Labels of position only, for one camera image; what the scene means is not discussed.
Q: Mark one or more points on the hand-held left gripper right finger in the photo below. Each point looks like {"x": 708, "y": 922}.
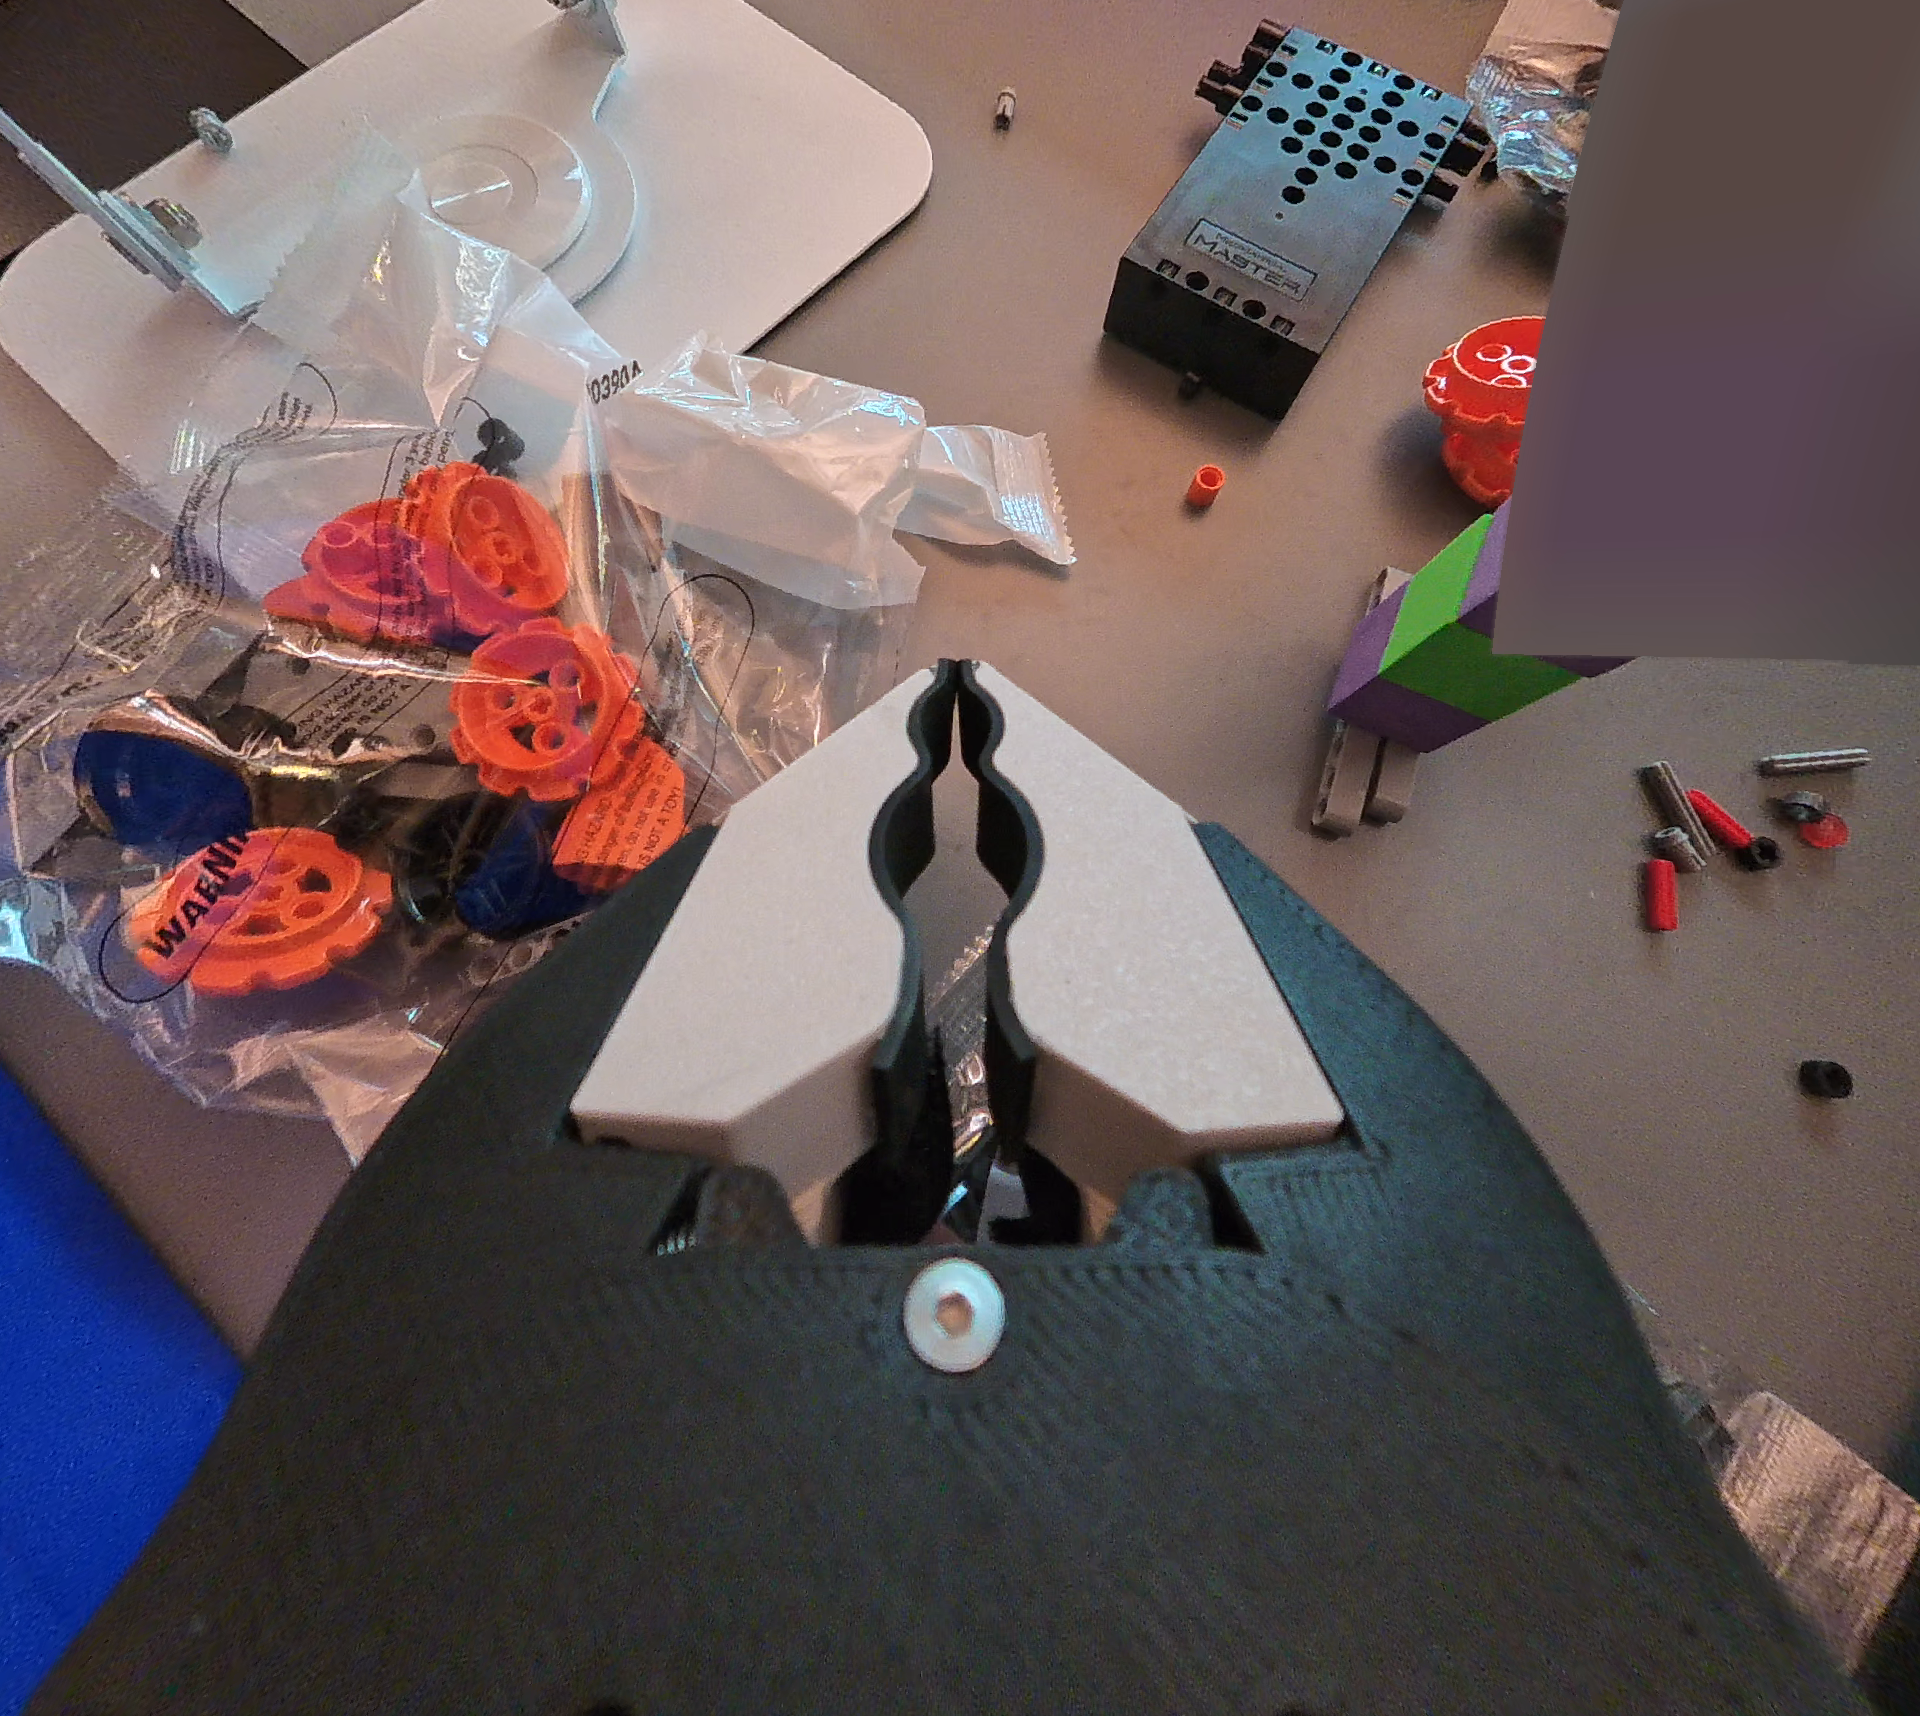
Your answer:
{"x": 1172, "y": 982}

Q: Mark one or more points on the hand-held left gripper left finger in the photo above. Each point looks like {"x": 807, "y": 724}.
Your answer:
{"x": 736, "y": 982}

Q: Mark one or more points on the clear bag of orange gears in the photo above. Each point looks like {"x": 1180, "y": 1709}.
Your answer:
{"x": 546, "y": 703}

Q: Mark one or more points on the purple foam cube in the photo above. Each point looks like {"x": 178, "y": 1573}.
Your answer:
{"x": 1371, "y": 697}
{"x": 1482, "y": 577}

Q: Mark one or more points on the green foam cube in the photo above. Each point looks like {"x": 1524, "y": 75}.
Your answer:
{"x": 1485, "y": 697}

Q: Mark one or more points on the white plastic pouch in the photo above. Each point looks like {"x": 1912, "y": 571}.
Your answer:
{"x": 780, "y": 440}

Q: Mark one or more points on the clear bag of grey parts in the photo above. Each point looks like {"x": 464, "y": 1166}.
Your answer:
{"x": 1783, "y": 1477}

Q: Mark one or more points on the small orange bush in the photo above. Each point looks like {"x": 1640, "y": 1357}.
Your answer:
{"x": 1205, "y": 486}

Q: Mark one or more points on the red plastic pin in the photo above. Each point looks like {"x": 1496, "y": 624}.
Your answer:
{"x": 1717, "y": 819}
{"x": 1658, "y": 893}

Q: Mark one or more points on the small grey bush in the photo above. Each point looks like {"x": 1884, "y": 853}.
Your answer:
{"x": 1682, "y": 847}

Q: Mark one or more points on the grey ribbed pin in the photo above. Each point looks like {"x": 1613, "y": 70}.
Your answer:
{"x": 1665, "y": 794}

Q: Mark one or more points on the orange gear stack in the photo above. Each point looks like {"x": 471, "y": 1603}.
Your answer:
{"x": 1478, "y": 410}

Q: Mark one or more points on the small black nut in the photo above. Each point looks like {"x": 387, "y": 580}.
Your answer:
{"x": 1827, "y": 1080}

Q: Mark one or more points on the red round stud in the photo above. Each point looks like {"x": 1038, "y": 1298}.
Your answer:
{"x": 1827, "y": 832}

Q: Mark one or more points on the grey axle rod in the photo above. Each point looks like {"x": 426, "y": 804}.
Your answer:
{"x": 1811, "y": 761}

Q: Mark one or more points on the black perforated control box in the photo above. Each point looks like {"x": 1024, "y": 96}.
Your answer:
{"x": 1292, "y": 231}

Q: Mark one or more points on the white metal stand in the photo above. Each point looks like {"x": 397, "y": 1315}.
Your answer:
{"x": 780, "y": 125}

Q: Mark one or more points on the small clear bag of parts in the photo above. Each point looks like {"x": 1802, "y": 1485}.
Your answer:
{"x": 1544, "y": 96}

